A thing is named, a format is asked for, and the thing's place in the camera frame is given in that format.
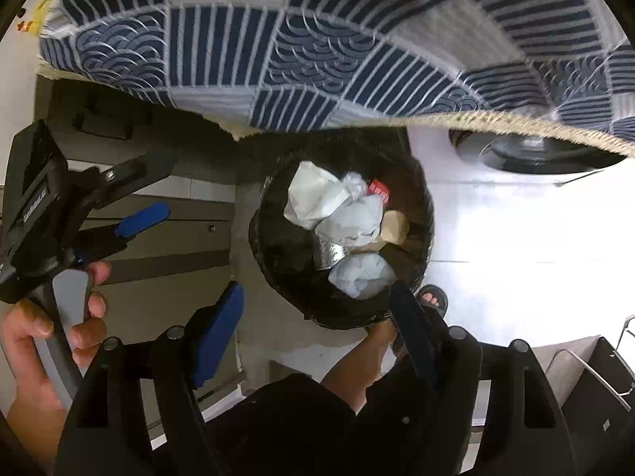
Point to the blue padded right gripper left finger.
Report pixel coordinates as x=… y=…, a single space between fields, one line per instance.
x=212 y=329

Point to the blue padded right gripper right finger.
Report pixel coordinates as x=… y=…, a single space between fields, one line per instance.
x=415 y=329

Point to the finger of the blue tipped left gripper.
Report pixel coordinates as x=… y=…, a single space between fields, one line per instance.
x=143 y=220

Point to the crushed clear plastic cup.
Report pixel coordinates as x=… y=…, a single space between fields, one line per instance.
x=327 y=254

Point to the red white wrapper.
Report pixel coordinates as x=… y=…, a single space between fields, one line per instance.
x=380 y=189

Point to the white paper bowl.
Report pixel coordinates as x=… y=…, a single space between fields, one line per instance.
x=313 y=195

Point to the black trash bin with bag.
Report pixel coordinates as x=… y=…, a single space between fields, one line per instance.
x=284 y=251

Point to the black sandal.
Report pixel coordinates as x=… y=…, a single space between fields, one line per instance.
x=434 y=297

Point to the yellow detergent bottle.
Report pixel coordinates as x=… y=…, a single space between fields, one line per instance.
x=32 y=16

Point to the blue patterned tablecloth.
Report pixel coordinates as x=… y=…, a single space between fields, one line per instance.
x=562 y=69

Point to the washing machine door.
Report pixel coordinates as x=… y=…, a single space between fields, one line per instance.
x=529 y=154

